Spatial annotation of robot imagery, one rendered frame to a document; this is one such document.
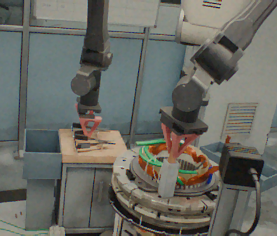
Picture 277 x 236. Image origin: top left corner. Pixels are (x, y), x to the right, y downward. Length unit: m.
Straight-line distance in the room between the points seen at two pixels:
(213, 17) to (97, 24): 0.44
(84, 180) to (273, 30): 2.58
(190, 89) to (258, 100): 2.89
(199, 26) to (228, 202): 0.93
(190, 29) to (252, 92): 2.21
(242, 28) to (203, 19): 0.57
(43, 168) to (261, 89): 2.68
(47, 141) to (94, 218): 0.29
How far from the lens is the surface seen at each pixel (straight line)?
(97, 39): 1.13
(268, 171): 1.34
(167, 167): 0.92
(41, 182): 1.24
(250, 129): 3.69
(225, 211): 0.53
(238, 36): 0.82
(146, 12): 3.37
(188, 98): 0.76
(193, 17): 1.38
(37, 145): 1.33
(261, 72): 3.54
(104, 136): 1.30
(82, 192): 1.24
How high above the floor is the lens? 1.59
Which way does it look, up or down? 21 degrees down
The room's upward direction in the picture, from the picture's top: 8 degrees clockwise
